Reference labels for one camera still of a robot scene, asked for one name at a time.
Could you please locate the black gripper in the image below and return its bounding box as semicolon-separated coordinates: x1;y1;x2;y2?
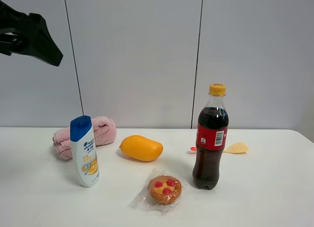
0;1;63;67

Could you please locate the white blue shampoo bottle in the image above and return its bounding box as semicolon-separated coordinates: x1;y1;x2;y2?
70;115;100;188

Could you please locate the yellow mango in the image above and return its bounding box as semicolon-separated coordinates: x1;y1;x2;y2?
119;135;163;162

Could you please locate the wrapped raspberry tart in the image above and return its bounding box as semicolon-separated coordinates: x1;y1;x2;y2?
129;169;186;214

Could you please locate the rolled pink towel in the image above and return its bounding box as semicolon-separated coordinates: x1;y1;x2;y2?
52;116;117;160

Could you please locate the yellow cheese slice toy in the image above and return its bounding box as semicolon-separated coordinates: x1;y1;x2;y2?
223;142;249;154

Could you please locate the cola bottle yellow cap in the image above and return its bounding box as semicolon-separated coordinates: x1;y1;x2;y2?
192;83;229;190

